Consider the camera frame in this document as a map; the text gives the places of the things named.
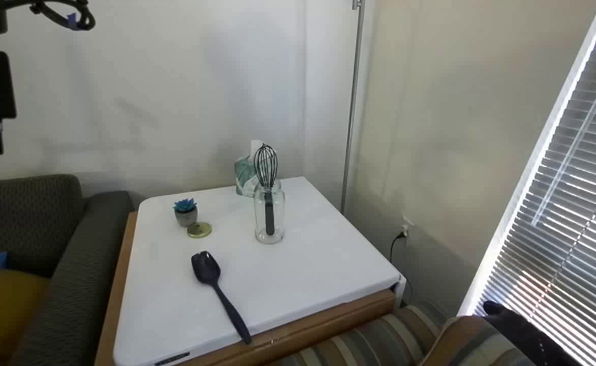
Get black bulky case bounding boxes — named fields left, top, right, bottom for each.
left=481, top=300, right=584, bottom=366

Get black wire whisk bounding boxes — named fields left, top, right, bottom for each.
left=254, top=143, right=280, bottom=239

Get striped sofa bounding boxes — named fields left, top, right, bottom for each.
left=268, top=303, right=447, bottom=366

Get grey sofa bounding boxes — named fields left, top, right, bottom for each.
left=0, top=173, right=136, bottom=366

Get gold jar lid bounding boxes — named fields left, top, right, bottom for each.
left=184, top=220, right=214, bottom=240

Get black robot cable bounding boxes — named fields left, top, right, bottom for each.
left=30, top=0, right=97, bottom=33

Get black plastic spoon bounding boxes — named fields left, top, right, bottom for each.
left=188, top=250, right=254, bottom=346

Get black power cord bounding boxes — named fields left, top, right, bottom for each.
left=386, top=229, right=409, bottom=268

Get clear glass jar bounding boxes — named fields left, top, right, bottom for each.
left=252, top=179, right=287, bottom=247

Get white window blinds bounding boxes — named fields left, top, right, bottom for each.
left=457, top=0, right=596, bottom=366

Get small potted blue succulent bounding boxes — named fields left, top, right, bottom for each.
left=173, top=197, right=200, bottom=229

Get teal patterned tissue box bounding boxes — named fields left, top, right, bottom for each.
left=233, top=139, right=276, bottom=199

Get white wall conduit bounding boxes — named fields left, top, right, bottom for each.
left=340, top=0, right=365, bottom=214

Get white table board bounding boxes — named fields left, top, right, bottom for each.
left=112, top=178, right=406, bottom=366

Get striped sofa cushion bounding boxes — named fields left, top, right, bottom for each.
left=417, top=314, right=522, bottom=366

